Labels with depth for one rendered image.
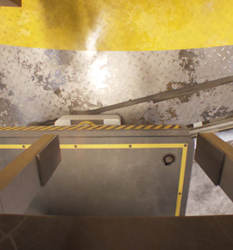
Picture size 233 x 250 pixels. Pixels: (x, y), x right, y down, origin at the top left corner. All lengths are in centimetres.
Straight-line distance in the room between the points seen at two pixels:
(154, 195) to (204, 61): 59
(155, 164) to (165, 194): 12
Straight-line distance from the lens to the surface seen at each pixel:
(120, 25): 82
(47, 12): 89
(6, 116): 99
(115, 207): 64
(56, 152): 16
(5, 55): 95
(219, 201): 119
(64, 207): 68
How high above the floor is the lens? 80
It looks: 73 degrees down
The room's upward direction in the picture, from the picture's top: 175 degrees counter-clockwise
